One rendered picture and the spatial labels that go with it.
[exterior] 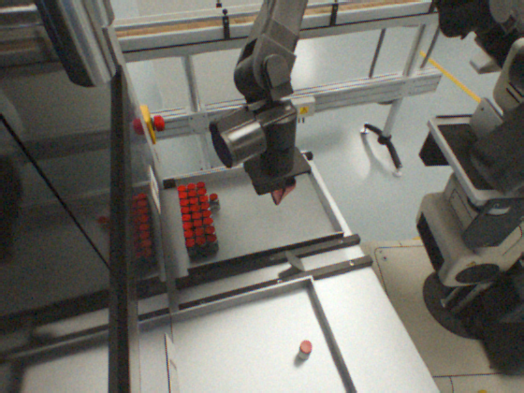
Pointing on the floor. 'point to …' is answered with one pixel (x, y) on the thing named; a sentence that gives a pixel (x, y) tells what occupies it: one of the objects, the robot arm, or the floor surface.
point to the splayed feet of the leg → (385, 146)
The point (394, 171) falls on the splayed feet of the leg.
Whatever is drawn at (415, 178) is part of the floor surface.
